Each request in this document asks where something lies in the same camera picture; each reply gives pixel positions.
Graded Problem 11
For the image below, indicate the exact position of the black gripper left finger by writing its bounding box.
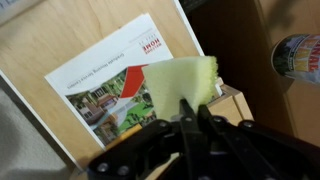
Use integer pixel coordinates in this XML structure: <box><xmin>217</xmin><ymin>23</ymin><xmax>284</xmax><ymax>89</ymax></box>
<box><xmin>87</xmin><ymin>98</ymin><xmax>205</xmax><ymax>180</ymax></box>

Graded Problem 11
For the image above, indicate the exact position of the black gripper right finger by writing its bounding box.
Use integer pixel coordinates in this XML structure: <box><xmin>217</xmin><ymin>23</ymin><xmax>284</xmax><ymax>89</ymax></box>
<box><xmin>197</xmin><ymin>104</ymin><xmax>320</xmax><ymax>180</ymax></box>

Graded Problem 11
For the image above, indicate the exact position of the pale yellow sponge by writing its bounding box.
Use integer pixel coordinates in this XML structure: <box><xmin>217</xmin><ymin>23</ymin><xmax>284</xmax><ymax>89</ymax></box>
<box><xmin>141</xmin><ymin>55</ymin><xmax>219</xmax><ymax>122</ymax></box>

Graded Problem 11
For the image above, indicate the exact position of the yellow pencil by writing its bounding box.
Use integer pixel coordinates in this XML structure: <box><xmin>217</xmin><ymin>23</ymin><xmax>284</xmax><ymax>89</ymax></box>
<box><xmin>105</xmin><ymin>123</ymin><xmax>143</xmax><ymax>148</ymax></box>

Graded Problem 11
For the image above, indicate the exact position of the wooden side table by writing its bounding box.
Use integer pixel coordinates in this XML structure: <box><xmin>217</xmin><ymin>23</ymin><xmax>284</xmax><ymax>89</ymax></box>
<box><xmin>205</xmin><ymin>77</ymin><xmax>255</xmax><ymax>127</ymax></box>

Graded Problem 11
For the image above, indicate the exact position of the printed brochure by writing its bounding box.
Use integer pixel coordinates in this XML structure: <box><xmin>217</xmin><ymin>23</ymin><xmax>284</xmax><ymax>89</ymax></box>
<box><xmin>44</xmin><ymin>13</ymin><xmax>175</xmax><ymax>150</ymax></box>

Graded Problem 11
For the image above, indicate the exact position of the spray bottle with red trigger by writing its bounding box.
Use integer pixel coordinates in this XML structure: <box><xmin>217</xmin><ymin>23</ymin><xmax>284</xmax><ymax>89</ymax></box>
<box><xmin>270</xmin><ymin>32</ymin><xmax>320</xmax><ymax>86</ymax></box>

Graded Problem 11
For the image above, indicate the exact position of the wooden pull-out shelf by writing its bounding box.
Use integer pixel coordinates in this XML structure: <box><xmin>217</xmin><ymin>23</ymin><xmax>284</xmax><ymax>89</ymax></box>
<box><xmin>0</xmin><ymin>0</ymin><xmax>205</xmax><ymax>172</ymax></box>

